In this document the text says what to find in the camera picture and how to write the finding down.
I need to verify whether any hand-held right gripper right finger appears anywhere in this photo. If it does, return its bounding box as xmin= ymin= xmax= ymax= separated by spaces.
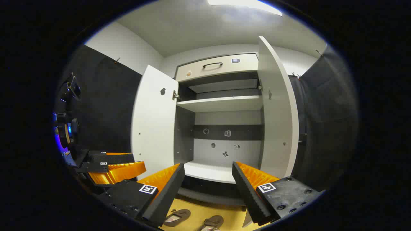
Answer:
xmin=232 ymin=161 xmax=323 ymax=226

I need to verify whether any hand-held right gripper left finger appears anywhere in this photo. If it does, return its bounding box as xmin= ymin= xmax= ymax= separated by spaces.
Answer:
xmin=96 ymin=163 xmax=186 ymax=227

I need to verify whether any brown fuzzy shoe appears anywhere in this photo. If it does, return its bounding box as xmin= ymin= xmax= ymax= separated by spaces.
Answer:
xmin=198 ymin=215 xmax=224 ymax=231
xmin=163 ymin=209 xmax=191 ymax=227

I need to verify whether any white shoe cabinet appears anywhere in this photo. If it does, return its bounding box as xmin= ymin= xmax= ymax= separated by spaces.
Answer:
xmin=131 ymin=36 xmax=300 ymax=206

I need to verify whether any white shoe cabinet door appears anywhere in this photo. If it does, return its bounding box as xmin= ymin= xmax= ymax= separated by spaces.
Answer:
xmin=258 ymin=36 xmax=300 ymax=179
xmin=131 ymin=65 xmax=179 ymax=180

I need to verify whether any white cabinet shelf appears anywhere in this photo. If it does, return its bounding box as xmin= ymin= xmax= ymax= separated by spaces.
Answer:
xmin=177 ymin=96 xmax=264 ymax=113

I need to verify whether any white cabinet drawer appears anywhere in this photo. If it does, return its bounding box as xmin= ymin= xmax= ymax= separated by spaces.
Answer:
xmin=175 ymin=53 xmax=259 ymax=82

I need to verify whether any black backdrop cloth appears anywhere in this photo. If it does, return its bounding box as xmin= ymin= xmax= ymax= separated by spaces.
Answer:
xmin=289 ymin=45 xmax=358 ymax=190
xmin=55 ymin=45 xmax=142 ymax=154

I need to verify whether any ceiling light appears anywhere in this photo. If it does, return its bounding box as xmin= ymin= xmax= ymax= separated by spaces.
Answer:
xmin=207 ymin=0 xmax=283 ymax=16

